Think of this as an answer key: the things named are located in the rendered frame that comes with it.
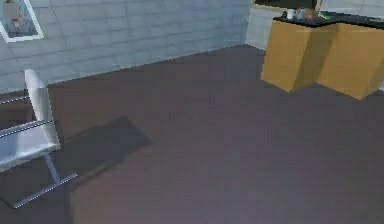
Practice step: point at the wooden black-topped kitchen counter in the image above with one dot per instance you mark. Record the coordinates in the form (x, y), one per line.
(333, 56)

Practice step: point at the white cup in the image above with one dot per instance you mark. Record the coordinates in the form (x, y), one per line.
(290, 13)

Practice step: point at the brown and grey small object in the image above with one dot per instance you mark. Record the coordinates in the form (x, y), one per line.
(306, 13)

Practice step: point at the green flat item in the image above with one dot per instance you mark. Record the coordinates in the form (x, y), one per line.
(325, 15)

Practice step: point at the silver grey metal chair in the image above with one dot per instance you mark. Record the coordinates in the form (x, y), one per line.
(28, 141)

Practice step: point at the white framed wall picture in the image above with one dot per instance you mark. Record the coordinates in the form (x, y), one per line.
(18, 20)

